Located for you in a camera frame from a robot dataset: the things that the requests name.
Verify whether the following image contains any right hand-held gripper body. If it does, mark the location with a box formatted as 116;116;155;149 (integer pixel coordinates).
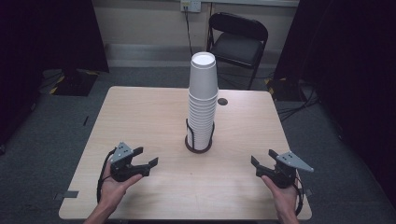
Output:
264;150;315;189

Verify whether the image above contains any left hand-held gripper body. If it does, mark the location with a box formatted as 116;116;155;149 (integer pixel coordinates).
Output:
108;142;151;183

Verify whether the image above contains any black wire cup holder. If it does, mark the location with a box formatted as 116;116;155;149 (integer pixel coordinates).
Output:
184;118;217;155

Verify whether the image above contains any stack of upturned white cups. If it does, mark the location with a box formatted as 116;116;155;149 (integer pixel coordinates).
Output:
185;92;219;152

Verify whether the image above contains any person's right hand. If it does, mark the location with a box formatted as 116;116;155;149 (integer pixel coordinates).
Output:
261;175;302;219

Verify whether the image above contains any person's left hand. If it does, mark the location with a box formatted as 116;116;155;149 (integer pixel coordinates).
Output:
99;161;144;208

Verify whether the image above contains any black stand base yellow tape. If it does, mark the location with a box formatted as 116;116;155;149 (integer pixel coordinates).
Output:
49;68;101;97
264;76;311;103

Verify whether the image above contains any black folding chair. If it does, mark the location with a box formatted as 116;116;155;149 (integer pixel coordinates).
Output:
205;11;270;91

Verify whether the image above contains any black curtain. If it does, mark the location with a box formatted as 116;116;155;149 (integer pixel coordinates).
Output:
273;0;396;208
0;0;110;147

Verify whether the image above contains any right hand-held gripper black cable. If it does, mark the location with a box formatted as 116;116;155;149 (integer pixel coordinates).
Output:
292;173;306;217

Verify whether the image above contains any hand-held gripper black cable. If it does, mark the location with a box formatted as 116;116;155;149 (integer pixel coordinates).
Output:
292;173;306;217
95;147;117;204

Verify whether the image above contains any left hand-held gripper black cable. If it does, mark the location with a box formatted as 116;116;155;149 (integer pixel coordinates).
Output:
95;147;117;204

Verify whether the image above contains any black floor cables bundle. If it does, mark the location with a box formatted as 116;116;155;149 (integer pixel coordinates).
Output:
276;78;321;123

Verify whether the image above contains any black wall socket cable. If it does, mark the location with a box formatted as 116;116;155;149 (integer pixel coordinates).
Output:
184;6;194;58

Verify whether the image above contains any white wall socket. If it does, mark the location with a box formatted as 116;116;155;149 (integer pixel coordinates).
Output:
179;0;203;14

